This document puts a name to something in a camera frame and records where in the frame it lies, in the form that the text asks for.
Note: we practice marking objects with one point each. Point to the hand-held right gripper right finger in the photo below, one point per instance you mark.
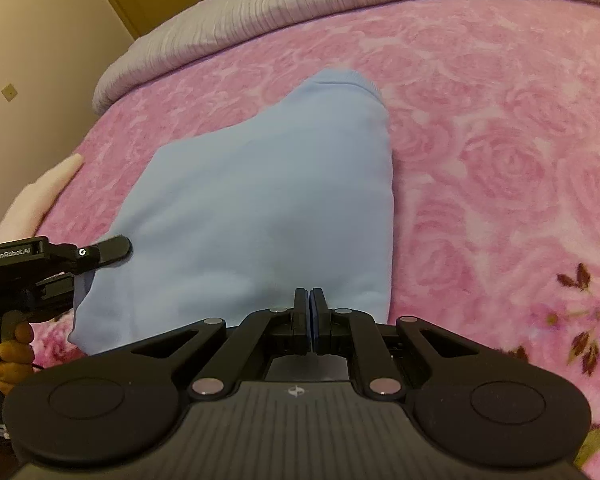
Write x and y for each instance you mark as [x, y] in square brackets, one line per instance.
[320, 310]

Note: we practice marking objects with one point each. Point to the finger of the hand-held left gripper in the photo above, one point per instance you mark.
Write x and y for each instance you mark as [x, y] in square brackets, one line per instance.
[105, 252]

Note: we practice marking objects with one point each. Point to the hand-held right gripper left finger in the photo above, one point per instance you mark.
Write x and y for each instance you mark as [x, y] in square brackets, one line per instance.
[300, 310]

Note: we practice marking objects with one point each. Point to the light blue sweatshirt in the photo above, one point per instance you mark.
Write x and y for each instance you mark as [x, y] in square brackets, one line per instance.
[255, 185]

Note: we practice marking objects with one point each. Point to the person's left hand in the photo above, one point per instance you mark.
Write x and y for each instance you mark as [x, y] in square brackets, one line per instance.
[12, 355]

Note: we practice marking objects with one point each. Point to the pale pink cloth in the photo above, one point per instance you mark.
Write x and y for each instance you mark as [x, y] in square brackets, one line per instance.
[35, 195]

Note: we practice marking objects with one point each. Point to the pink floral blanket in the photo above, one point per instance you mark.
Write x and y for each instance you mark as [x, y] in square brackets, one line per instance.
[480, 160]

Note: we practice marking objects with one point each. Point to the grey striped quilt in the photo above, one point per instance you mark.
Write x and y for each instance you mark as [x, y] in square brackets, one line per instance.
[280, 5]

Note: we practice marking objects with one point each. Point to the small wall switch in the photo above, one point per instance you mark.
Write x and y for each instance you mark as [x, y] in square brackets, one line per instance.
[10, 91]

